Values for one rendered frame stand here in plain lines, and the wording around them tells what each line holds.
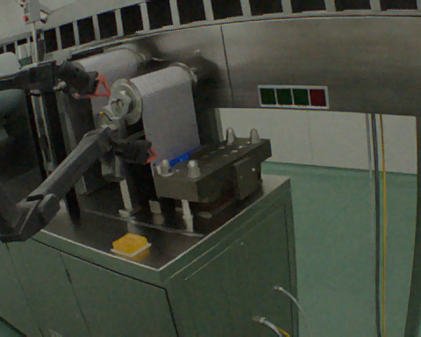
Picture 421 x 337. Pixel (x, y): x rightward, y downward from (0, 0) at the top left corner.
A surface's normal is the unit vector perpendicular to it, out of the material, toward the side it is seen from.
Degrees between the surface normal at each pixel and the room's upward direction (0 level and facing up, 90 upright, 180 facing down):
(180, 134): 90
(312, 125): 90
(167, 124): 90
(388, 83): 90
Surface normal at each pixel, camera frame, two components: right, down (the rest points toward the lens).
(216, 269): 0.79, 0.07
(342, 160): -0.59, 0.33
